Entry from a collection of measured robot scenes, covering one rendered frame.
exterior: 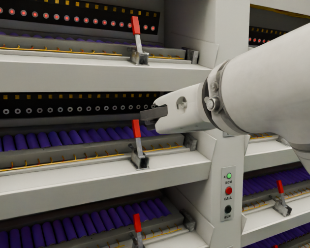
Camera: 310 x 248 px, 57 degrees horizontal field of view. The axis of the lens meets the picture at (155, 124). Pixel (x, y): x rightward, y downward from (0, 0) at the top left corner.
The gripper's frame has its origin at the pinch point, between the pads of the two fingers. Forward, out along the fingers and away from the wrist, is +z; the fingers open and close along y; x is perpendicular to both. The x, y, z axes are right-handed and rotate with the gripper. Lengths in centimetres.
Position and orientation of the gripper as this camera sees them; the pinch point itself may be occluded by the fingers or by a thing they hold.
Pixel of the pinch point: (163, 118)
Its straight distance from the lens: 46.3
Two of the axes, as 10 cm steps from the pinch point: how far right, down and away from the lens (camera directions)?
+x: -1.0, -9.9, 0.9
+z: -4.7, 1.3, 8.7
